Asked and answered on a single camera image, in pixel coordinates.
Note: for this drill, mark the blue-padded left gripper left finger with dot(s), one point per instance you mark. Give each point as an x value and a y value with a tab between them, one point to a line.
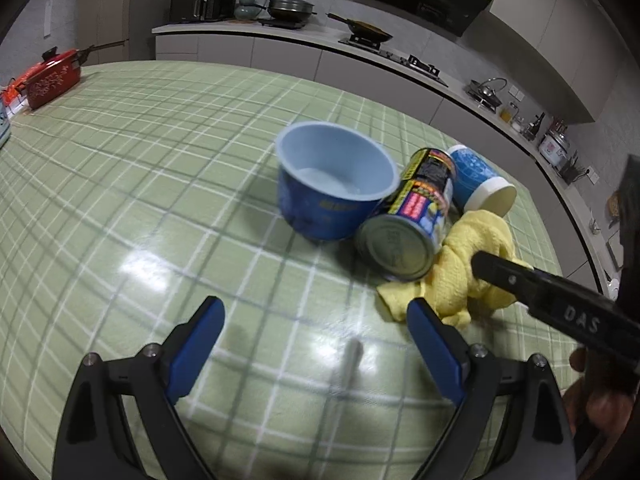
188	346

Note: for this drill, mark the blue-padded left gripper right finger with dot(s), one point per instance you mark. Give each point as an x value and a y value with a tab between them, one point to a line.
443	350

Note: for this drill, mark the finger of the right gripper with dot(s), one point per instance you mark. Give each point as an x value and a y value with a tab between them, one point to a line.
507	281

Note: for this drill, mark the yellow towel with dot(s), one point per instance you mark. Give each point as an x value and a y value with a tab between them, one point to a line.
449	287

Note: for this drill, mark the blue white paper cup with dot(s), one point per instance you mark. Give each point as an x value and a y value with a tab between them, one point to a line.
477	186

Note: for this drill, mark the black labelled tin can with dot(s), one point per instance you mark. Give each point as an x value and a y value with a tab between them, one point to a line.
403	236

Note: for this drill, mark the blue plastic bowl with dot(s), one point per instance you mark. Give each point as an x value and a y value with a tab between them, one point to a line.
330	179

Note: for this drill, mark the person's right hand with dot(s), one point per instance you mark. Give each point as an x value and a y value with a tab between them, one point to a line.
607	410

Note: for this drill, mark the round bamboo basket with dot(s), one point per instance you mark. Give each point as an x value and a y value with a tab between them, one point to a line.
613	208

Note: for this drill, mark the black utensil holder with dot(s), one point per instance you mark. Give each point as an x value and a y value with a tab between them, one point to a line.
572	170

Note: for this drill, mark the white rice cooker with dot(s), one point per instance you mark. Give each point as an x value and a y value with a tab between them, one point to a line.
554	144

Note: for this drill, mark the dark sauce bottle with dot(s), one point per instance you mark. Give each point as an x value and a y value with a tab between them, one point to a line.
531	130

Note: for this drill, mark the green checkered tablecloth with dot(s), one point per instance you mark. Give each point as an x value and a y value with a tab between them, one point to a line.
152	185

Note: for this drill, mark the oil bottle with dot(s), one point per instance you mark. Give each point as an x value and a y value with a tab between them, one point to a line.
508	112

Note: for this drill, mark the gas stove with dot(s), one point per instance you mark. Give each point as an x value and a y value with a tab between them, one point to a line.
426	69

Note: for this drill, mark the white blue plastic tub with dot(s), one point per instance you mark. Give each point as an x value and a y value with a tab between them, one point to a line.
5	127

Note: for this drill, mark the frying pan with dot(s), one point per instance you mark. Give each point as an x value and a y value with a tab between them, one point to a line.
363	30

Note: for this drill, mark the red enamel pot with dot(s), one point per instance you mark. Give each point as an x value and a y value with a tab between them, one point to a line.
52	77

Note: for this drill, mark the black microwave oven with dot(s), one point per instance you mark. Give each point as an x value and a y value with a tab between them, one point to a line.
195	11

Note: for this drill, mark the black lidded wok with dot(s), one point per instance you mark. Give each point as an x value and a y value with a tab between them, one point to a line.
290	11

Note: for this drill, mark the grey refrigerator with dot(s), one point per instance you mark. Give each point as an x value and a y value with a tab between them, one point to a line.
128	22

